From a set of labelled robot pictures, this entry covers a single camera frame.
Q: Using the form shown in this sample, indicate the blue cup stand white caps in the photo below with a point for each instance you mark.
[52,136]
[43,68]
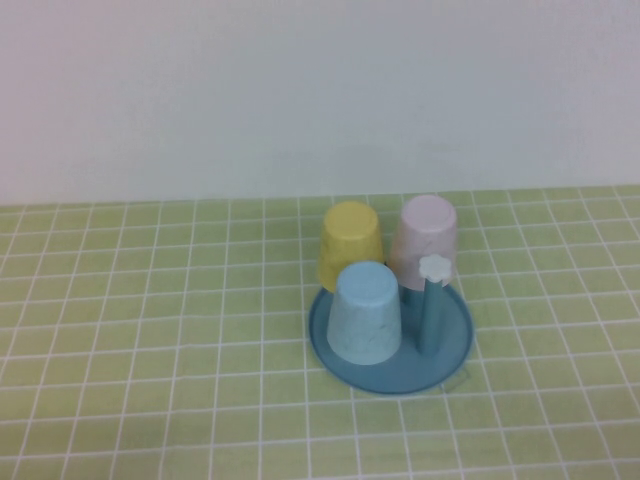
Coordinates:
[435,350]

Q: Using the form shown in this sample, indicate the pink plastic cup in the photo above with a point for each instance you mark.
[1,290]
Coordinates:
[427,230]

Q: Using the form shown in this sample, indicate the yellow plastic cup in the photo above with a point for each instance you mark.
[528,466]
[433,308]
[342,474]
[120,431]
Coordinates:
[350,235]

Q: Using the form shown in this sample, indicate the light blue plastic cup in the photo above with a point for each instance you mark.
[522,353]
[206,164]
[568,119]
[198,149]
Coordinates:
[365,320]

